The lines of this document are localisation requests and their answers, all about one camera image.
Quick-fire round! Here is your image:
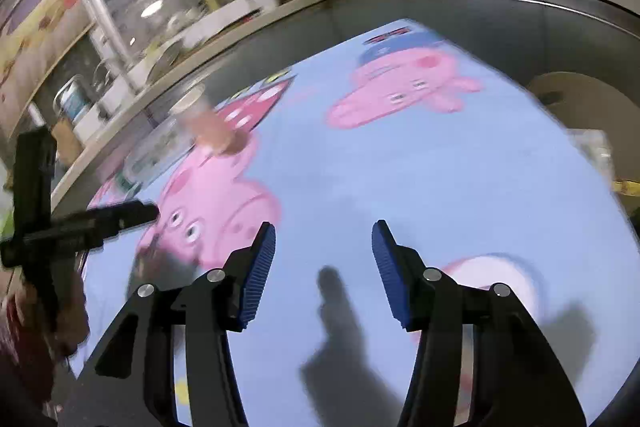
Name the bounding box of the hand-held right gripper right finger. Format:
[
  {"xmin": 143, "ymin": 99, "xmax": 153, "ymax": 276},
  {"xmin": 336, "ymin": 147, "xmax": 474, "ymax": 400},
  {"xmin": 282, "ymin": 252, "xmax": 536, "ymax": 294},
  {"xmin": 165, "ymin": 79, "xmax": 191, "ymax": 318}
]
[{"xmin": 371, "ymin": 219, "xmax": 586, "ymax": 427}]

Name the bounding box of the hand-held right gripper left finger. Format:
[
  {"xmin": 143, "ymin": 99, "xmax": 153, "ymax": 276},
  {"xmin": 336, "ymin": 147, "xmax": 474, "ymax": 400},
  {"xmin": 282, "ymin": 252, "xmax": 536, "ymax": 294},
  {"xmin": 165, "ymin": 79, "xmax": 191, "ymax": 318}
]
[{"xmin": 92, "ymin": 221, "xmax": 277, "ymax": 427}]

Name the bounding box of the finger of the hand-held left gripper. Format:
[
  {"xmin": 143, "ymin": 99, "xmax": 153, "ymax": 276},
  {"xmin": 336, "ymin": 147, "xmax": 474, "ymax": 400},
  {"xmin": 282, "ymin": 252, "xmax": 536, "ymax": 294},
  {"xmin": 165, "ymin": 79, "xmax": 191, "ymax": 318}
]
[{"xmin": 87, "ymin": 201, "xmax": 160, "ymax": 238}]

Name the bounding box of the clear plastic bottle green label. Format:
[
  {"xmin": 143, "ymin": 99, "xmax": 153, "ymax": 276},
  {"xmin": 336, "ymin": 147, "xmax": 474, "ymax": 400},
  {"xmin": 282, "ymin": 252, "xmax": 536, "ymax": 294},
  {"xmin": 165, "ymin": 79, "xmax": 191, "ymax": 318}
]
[{"xmin": 117, "ymin": 117, "xmax": 201, "ymax": 192}]

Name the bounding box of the white paper cup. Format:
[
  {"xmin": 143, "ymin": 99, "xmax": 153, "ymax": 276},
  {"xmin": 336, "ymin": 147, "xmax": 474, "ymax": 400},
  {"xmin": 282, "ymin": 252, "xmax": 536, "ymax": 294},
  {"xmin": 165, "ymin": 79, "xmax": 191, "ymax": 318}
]
[{"xmin": 170, "ymin": 87, "xmax": 246, "ymax": 155}]

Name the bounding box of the person's left forearm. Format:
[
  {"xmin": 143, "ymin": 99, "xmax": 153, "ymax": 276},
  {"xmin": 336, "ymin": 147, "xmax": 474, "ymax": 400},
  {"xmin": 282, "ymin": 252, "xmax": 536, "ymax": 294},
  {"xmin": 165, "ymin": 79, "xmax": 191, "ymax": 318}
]
[{"xmin": 0, "ymin": 297, "xmax": 56, "ymax": 427}]

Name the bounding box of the person's left hand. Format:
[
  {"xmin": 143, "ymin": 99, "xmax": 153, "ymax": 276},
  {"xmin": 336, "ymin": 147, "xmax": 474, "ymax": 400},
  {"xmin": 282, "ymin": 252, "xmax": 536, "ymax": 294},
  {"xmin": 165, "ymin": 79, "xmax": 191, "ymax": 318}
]
[{"xmin": 50, "ymin": 267, "xmax": 92, "ymax": 358}]

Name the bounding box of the wooden cutting board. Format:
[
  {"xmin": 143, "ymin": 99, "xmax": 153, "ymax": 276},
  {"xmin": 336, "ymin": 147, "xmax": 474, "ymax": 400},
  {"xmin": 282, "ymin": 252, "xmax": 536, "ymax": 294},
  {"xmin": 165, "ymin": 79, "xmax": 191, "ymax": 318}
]
[{"xmin": 50, "ymin": 119, "xmax": 83, "ymax": 160}]

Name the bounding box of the blue white container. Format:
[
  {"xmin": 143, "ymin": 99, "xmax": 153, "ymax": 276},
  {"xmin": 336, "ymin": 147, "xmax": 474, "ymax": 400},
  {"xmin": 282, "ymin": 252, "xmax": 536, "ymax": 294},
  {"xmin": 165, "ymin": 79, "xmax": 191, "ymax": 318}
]
[{"xmin": 52, "ymin": 74, "xmax": 93, "ymax": 122}]

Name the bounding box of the blue cartoon pig tablecloth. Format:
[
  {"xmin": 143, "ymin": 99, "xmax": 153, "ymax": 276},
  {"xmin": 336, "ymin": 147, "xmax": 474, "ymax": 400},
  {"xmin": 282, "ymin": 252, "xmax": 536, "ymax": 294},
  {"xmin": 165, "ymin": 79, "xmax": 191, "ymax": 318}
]
[{"xmin": 65, "ymin": 18, "xmax": 636, "ymax": 427}]

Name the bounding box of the glass pot lid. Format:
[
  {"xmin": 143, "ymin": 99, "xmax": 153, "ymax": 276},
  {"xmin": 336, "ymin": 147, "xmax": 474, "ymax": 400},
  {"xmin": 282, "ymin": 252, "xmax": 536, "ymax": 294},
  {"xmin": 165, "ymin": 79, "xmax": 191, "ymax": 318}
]
[{"xmin": 145, "ymin": 38, "xmax": 183, "ymax": 80}]

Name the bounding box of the grey kitchen counter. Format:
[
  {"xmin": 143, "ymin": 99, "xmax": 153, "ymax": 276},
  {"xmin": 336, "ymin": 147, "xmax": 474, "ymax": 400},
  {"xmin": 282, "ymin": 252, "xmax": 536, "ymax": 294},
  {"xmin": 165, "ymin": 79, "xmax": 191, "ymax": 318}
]
[{"xmin": 50, "ymin": 0, "xmax": 640, "ymax": 218}]

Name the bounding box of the fruit wall poster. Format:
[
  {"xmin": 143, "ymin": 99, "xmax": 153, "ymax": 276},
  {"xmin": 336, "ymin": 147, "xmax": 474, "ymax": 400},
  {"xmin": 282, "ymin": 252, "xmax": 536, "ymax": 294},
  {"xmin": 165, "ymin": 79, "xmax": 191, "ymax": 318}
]
[{"xmin": 0, "ymin": 0, "xmax": 93, "ymax": 132}]

